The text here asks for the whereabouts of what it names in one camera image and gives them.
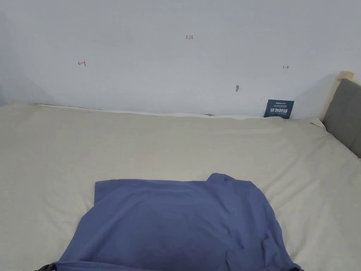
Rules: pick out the blue shirt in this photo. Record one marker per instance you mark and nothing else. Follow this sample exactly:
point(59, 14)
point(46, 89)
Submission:
point(175, 220)

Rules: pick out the grey padded headboard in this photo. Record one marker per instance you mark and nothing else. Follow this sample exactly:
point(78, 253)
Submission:
point(342, 113)

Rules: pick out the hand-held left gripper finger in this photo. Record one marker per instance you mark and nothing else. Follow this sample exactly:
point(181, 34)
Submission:
point(46, 267)

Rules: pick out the bed with beige sheet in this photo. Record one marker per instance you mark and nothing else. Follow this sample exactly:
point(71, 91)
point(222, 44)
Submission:
point(84, 146)

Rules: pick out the dark blue printed card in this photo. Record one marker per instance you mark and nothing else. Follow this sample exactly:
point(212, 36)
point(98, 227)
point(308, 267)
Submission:
point(279, 109)

